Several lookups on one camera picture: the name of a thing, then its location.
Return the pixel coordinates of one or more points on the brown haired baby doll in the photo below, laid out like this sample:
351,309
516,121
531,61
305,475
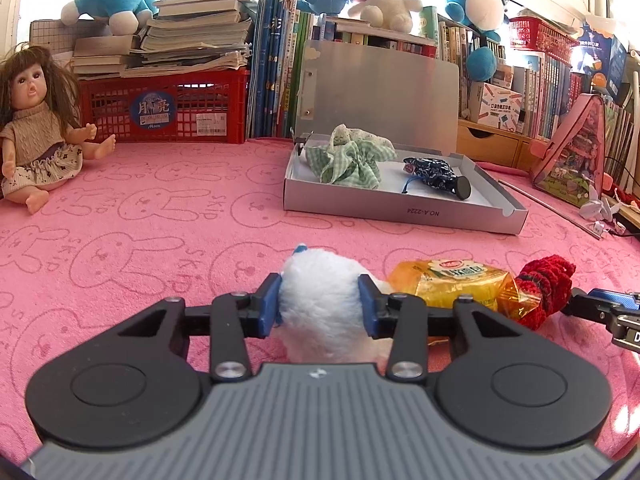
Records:
35,125

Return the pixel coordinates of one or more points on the row of leaning books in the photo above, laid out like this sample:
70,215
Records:
622,140

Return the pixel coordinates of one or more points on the yellow bread packet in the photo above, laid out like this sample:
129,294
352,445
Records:
445,280

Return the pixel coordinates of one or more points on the black round disc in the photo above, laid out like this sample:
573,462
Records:
462,188

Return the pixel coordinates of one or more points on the silver cardboard box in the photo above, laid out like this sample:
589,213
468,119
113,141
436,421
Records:
390,210

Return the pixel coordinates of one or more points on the grey grid cutting board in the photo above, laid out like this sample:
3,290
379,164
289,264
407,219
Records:
50,35

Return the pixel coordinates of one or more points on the wooden drawer unit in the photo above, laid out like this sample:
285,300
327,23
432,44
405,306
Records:
495,145

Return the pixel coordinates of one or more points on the blue white cat plush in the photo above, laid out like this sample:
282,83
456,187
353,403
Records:
110,0

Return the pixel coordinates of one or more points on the row of tall slim books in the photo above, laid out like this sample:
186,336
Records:
270,70

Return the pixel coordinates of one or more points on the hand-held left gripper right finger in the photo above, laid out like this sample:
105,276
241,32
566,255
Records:
367,307

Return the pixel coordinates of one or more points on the red plastic crate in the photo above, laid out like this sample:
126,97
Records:
210,100

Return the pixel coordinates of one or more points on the white printed carton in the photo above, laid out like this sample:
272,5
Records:
502,107

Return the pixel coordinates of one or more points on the stack of worn books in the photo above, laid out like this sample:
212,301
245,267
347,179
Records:
195,35

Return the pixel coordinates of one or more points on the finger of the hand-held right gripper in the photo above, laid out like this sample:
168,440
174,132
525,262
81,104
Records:
615,300

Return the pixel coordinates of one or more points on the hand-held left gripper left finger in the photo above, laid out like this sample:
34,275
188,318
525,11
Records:
272,305

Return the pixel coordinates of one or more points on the dark blue printed box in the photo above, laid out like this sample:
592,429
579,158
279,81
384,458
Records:
597,60

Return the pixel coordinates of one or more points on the thin metal rod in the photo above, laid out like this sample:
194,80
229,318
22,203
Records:
550,208

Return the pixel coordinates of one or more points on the row of upright textbooks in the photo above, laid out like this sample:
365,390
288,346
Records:
550,95

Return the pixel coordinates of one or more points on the white plastic pipe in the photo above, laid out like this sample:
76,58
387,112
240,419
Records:
636,87

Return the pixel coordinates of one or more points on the white plush toy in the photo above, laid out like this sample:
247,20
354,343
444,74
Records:
320,300

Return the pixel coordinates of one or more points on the green floral cloth pouch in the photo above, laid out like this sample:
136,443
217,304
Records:
350,157

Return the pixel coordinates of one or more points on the red crochet doll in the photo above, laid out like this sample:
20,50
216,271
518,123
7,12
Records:
545,280

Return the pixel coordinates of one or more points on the pink triangular pencil case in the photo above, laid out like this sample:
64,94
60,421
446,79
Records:
575,160

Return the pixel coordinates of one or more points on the pink rabbit print towel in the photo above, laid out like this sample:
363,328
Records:
150,240

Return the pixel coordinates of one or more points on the white paper origami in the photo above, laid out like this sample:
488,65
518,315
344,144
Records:
597,210

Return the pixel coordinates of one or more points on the red plastic basket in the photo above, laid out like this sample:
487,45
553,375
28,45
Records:
542,37

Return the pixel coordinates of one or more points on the red yarn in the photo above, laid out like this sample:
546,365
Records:
627,195

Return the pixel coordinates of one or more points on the large blue plush toy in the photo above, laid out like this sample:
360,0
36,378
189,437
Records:
470,5

